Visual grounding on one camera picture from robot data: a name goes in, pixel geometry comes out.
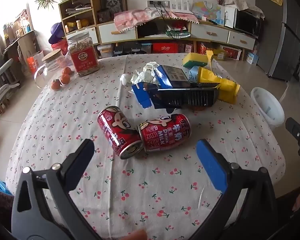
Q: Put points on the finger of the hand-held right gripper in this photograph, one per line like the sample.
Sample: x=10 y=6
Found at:
x=291 y=127

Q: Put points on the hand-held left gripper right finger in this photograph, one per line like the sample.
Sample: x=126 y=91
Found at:
x=211 y=165

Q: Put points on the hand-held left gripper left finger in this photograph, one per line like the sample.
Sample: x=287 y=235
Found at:
x=77 y=160

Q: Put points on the white plastic bin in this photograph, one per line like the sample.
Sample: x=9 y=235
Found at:
x=267 y=110

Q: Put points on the red drink can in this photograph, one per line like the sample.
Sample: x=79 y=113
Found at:
x=165 y=135
x=112 y=127

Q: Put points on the black plastic tray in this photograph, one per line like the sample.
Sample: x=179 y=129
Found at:
x=190 y=97

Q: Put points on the blue carton with dark label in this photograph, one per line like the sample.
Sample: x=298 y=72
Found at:
x=165 y=77

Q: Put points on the person's left hand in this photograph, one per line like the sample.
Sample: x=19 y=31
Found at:
x=135 y=235

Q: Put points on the cherry print tablecloth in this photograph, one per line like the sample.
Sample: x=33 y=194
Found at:
x=152 y=192

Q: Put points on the yellow plastic bag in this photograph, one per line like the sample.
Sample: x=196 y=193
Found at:
x=222 y=87

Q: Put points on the blue and white box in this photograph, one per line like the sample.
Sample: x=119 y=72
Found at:
x=252 y=58

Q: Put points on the dark knitted cloth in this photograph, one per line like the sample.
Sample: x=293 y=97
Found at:
x=0 y=205

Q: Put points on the grey refrigerator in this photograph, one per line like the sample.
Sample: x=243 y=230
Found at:
x=282 y=37

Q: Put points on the flattened blue box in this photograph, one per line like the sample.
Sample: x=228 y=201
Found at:
x=140 y=92

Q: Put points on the light blue carton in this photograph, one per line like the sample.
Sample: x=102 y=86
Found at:
x=193 y=73

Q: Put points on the small white tissue ball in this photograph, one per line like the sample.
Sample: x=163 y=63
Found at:
x=125 y=78

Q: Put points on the red gift box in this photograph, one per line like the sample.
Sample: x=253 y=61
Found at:
x=231 y=53

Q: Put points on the glass jar with cork lid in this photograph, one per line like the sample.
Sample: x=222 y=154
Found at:
x=48 y=67

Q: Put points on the printed cardboard box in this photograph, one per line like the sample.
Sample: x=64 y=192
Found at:
x=218 y=55

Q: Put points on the plastic jar with red label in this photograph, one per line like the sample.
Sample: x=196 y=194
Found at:
x=83 y=57

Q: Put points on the yellow and green sponge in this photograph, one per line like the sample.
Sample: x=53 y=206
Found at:
x=196 y=60

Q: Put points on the orange paper bag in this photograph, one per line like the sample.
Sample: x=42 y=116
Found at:
x=34 y=62

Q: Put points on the white chair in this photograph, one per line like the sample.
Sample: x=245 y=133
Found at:
x=2 y=80

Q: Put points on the crumpled white tissue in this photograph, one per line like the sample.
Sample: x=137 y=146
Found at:
x=146 y=73

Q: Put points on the black microwave oven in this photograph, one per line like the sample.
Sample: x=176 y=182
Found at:
x=247 y=23

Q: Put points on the long cabinet with white drawers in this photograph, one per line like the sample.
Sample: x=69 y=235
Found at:
x=210 y=32

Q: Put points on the pink cloth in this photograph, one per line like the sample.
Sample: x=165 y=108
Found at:
x=132 y=17

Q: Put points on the wooden shelf cabinet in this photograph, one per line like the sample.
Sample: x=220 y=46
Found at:
x=77 y=5

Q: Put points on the framed cat picture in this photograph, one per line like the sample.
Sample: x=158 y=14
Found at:
x=113 y=1

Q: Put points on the white picket fence ornament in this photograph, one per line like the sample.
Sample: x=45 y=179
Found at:
x=180 y=5

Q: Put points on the wall power socket strip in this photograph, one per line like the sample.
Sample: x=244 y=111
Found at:
x=157 y=3

